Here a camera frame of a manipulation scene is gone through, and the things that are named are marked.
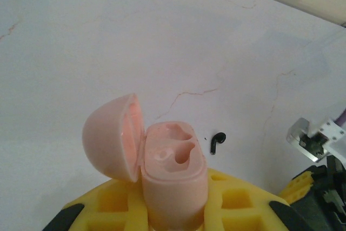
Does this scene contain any pink earbud charging case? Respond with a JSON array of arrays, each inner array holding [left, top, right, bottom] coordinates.
[[82, 93, 209, 231]]

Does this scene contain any dark wireless earbud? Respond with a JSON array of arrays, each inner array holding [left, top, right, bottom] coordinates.
[[210, 131, 227, 155]]

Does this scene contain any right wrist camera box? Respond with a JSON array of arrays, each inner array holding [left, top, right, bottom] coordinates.
[[286, 117, 346, 164]]

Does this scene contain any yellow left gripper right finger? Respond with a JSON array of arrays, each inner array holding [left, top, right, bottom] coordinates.
[[202, 168, 315, 231]]

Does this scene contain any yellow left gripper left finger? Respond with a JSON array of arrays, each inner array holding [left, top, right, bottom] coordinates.
[[42, 178, 150, 231]]

